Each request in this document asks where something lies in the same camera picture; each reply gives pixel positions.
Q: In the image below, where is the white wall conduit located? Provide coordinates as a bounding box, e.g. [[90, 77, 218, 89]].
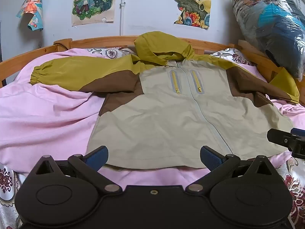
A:
[[120, 0, 126, 37]]

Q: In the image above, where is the wooden bed frame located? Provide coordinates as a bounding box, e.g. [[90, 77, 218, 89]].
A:
[[0, 36, 305, 89]]

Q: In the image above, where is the pink bed sheet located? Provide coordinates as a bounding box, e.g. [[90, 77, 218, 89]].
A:
[[0, 48, 305, 189]]

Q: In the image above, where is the colourful landscape wall poster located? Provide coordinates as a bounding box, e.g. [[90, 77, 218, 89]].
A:
[[172, 0, 212, 29]]

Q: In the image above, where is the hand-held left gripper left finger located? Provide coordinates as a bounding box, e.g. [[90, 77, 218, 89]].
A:
[[35, 145, 123, 195]]

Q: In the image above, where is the blond cartoon figure wall poster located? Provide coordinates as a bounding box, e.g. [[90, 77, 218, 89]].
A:
[[72, 0, 117, 27]]

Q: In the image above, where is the beige brown mustard hooded jacket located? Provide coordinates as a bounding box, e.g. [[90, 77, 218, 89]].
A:
[[30, 31, 300, 170]]

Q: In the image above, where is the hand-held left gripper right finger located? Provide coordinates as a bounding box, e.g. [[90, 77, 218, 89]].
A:
[[185, 145, 272, 195]]

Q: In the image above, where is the curled orange-haired figure wall poster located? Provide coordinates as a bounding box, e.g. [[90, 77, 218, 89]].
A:
[[16, 0, 44, 32]]

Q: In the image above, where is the white floral quilt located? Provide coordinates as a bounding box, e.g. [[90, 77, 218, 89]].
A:
[[0, 48, 305, 229]]

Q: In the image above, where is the clear bag of clothes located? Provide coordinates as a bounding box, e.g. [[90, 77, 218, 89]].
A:
[[232, 0, 305, 81]]

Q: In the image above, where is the black cable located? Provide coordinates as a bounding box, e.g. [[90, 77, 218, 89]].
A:
[[54, 42, 72, 50]]

